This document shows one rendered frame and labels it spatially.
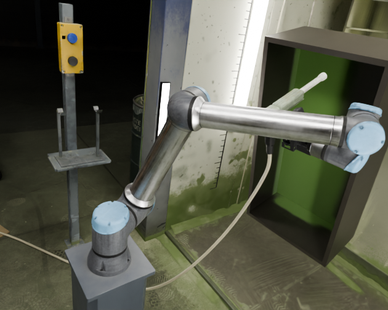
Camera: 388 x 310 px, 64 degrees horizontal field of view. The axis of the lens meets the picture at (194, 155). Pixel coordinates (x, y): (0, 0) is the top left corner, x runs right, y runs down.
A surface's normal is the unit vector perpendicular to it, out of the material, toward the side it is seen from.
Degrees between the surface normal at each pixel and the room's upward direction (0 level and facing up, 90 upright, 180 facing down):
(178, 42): 90
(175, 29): 90
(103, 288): 0
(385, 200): 57
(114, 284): 0
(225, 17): 90
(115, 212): 5
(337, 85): 102
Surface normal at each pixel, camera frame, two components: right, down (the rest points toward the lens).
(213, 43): 0.58, 0.42
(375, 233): -0.60, -0.36
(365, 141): -0.29, 0.37
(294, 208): -0.02, -0.84
